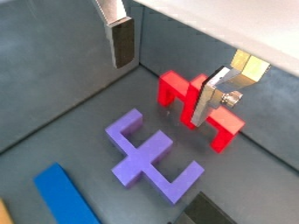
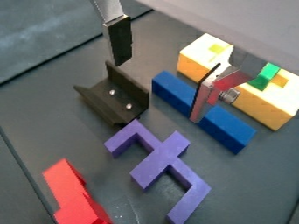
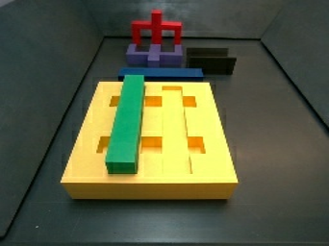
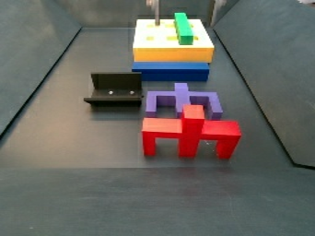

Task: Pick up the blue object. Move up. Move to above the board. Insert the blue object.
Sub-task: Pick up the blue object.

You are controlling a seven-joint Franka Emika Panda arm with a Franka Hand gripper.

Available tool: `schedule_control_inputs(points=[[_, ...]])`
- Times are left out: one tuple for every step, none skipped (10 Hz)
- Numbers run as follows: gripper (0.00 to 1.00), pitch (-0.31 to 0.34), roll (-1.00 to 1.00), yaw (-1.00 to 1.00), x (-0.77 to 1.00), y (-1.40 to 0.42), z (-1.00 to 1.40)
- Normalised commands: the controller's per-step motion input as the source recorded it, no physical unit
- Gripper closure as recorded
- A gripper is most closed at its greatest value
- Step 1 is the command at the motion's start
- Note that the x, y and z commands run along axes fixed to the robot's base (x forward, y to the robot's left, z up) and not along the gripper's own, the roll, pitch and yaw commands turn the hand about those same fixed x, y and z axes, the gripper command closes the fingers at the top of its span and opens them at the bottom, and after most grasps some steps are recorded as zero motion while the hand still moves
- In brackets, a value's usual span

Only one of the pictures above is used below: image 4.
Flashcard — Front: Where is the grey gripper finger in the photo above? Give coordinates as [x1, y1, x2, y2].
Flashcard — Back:
[146, 0, 160, 26]

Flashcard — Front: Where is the purple comb-shaped block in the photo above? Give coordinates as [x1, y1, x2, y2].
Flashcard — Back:
[145, 83, 222, 120]

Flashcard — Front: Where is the red comb-shaped block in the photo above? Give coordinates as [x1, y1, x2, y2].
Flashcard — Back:
[141, 105, 241, 159]

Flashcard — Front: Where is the black angle bracket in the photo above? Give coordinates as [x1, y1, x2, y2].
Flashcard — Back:
[84, 72, 142, 105]

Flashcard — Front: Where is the blue rectangular block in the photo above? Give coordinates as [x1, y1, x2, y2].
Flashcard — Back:
[132, 62, 210, 81]

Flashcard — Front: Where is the green long bar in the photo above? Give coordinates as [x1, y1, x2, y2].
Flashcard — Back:
[174, 12, 193, 45]

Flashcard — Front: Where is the yellow slotted board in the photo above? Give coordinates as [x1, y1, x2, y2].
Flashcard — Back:
[133, 19, 213, 63]

